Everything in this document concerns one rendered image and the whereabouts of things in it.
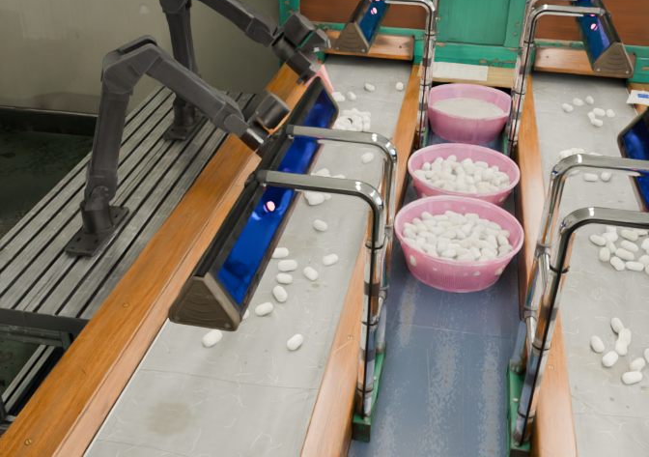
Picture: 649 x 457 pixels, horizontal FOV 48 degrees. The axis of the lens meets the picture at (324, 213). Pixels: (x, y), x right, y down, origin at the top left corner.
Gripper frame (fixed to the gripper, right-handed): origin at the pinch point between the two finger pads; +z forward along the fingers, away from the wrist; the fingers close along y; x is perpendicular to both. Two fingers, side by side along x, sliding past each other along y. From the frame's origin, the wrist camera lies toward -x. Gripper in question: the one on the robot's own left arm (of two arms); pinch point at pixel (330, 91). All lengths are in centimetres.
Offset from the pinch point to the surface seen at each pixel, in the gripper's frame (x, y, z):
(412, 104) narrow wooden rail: -10.7, 8.0, 20.7
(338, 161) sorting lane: 0.9, -27.9, 10.8
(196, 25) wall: 71, 118, -51
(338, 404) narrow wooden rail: -11, -112, 21
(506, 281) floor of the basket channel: -21, -61, 47
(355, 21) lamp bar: -29.6, -31.7, -10.2
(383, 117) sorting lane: -4.0, 2.7, 16.5
